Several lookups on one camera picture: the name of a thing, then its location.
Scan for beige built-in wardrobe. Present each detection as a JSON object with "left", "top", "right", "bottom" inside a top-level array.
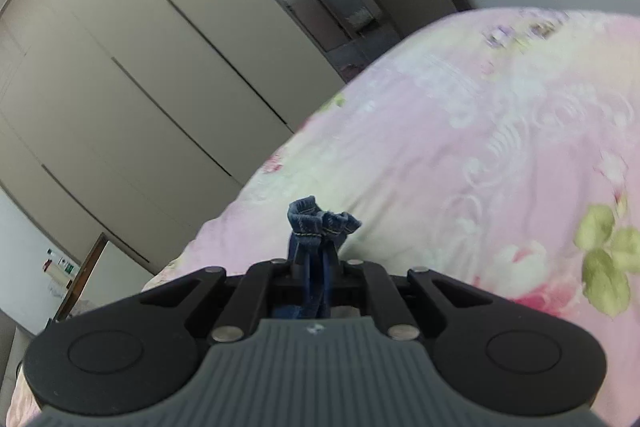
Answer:
[{"left": 1, "top": 0, "right": 344, "bottom": 270}]

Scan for pink floral bed quilt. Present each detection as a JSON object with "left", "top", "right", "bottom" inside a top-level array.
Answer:
[{"left": 6, "top": 9, "right": 639, "bottom": 426}]

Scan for white bottle green label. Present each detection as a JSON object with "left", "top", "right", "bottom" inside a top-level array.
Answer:
[{"left": 47, "top": 248, "right": 79, "bottom": 277}]

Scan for wooden top nightstand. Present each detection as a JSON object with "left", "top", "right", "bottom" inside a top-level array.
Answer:
[{"left": 46, "top": 233, "right": 153, "bottom": 325}]

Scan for blue denim jeans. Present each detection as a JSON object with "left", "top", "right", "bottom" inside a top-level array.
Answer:
[{"left": 273, "top": 196, "right": 361, "bottom": 320}]

